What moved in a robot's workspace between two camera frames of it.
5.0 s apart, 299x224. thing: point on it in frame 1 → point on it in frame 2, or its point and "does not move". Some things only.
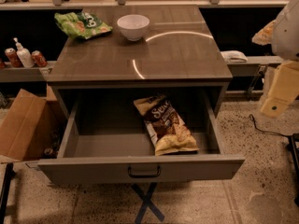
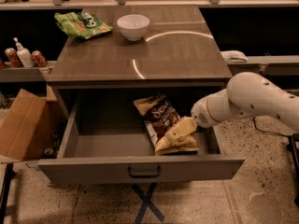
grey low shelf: x=27 y=74 does not move
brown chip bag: x=167 y=131 does not move
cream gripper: x=287 y=36 → x=202 y=113
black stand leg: x=9 y=169 does not move
